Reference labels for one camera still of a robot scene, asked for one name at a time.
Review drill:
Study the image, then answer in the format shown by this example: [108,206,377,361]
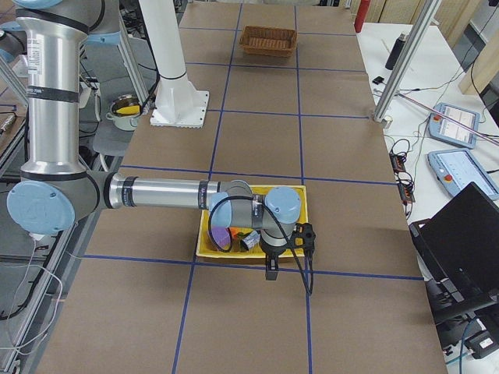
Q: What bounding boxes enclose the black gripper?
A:
[262,246,281,281]

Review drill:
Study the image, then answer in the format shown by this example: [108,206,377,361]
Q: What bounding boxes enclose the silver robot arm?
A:
[6,1,314,280]

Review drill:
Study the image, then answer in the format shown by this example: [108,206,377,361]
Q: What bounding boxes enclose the yellow woven basket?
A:
[196,183,308,262]

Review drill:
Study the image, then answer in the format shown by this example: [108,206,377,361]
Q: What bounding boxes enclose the brown wicker basket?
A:
[239,26,298,58]

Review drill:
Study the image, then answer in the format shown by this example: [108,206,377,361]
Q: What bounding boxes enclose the black orange usb hub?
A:
[389,152,415,206]

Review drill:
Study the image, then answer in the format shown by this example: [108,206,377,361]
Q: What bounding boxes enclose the black laptop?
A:
[409,182,498,329]

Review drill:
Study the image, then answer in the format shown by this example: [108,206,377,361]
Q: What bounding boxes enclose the lower blue teach pendant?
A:
[427,149,498,200]

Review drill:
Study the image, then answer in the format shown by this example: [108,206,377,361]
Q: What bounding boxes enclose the blue teach pendant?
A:
[427,149,498,200]
[428,102,480,149]

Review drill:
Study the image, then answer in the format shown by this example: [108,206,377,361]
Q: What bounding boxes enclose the white pot with corn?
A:
[106,94,142,132]

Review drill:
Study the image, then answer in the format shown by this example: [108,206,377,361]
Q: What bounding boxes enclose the upper blue teach pendant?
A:
[428,102,480,149]

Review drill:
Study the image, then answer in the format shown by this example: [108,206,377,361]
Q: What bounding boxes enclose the black water bottle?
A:
[385,33,408,70]

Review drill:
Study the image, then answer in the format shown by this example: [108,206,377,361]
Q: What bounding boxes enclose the red fire extinguisher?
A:
[354,0,370,33]

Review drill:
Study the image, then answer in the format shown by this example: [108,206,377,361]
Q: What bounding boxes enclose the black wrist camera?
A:
[292,223,316,256]

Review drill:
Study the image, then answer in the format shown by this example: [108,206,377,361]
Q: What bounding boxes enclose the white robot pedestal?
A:
[140,0,210,129]

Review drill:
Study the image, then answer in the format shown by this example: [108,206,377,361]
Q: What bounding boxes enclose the aluminium frame post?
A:
[373,0,441,129]

